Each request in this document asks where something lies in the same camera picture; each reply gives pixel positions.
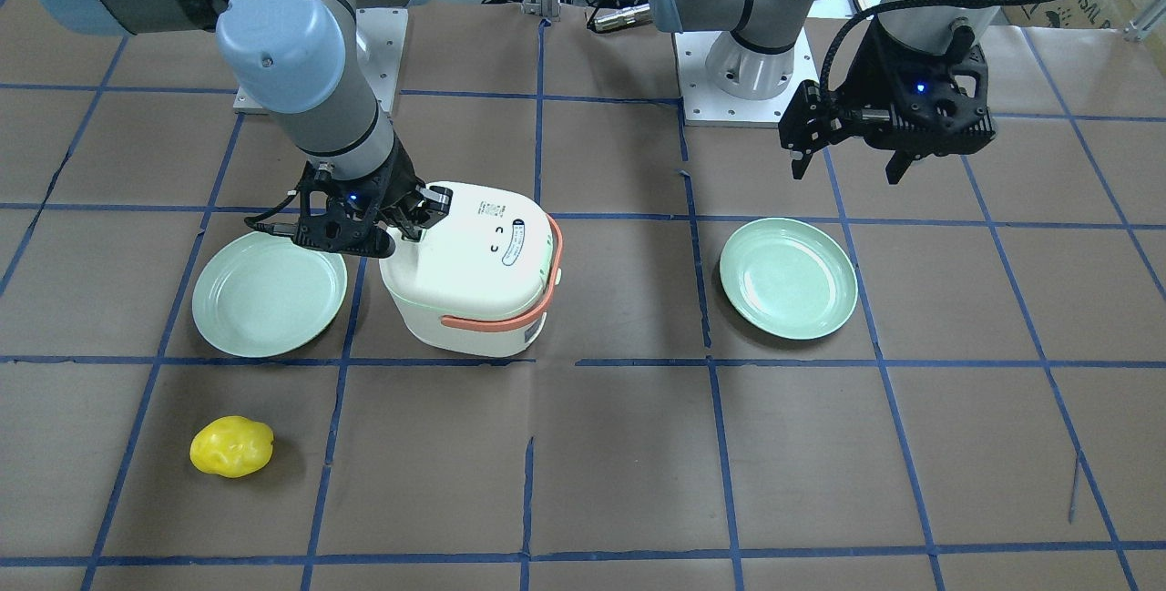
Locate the white rice cooker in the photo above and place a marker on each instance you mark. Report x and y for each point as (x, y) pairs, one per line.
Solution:
(482, 279)

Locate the yellow toy potato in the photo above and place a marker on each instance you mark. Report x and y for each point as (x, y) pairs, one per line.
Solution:
(232, 446)

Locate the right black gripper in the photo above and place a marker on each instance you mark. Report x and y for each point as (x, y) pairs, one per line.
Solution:
(401, 179)

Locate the green plate near right arm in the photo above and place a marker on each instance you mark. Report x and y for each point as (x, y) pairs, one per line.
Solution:
(264, 296)

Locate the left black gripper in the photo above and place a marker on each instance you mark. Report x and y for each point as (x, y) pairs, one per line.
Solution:
(864, 81)

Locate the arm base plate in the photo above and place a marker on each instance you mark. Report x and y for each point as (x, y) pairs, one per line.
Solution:
(379, 41)
(724, 84)

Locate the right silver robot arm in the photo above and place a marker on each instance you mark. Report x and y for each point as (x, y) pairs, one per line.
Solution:
(301, 61)

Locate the green plate near left arm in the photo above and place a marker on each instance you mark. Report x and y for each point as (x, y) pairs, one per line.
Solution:
(788, 278)

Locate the brown paper table mat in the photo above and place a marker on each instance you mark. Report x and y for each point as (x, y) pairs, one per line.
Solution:
(990, 417)

